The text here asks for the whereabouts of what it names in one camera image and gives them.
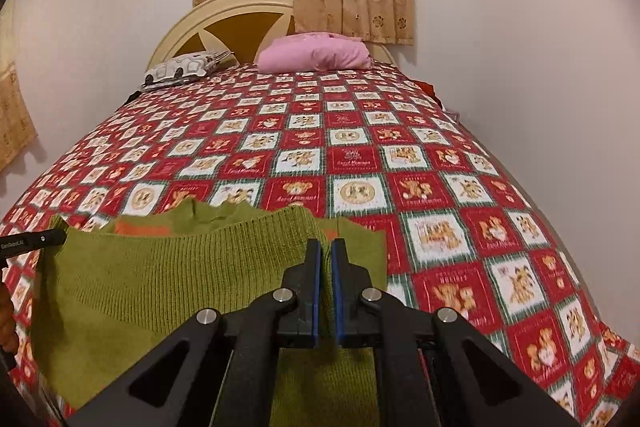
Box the green orange striped knit sweater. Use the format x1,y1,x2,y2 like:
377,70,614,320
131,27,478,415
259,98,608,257
31,198,389,427

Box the cream round bed headboard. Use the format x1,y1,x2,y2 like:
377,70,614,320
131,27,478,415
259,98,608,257
145,0,396,72

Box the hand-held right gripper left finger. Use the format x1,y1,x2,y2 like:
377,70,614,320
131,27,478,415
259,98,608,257
65,238,323,427

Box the pink pillow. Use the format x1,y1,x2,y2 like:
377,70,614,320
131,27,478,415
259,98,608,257
256,33,374,74

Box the person's left hand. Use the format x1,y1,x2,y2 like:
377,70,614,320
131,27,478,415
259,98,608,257
0,282,18,352

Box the red checked printed blanket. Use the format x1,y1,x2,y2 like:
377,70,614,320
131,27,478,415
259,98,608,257
0,59,640,427

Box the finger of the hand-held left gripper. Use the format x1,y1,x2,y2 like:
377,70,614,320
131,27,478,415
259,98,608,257
0,228,68,259

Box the white patterned pillow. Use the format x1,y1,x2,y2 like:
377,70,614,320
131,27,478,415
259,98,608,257
142,50,236,88

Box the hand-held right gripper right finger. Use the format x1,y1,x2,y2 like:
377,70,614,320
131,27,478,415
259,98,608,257
330,238,581,427

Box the beige floral side curtain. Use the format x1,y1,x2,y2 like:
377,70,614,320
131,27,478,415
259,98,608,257
0,2,39,175

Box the red cloth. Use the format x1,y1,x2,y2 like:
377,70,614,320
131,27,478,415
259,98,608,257
410,79,444,108

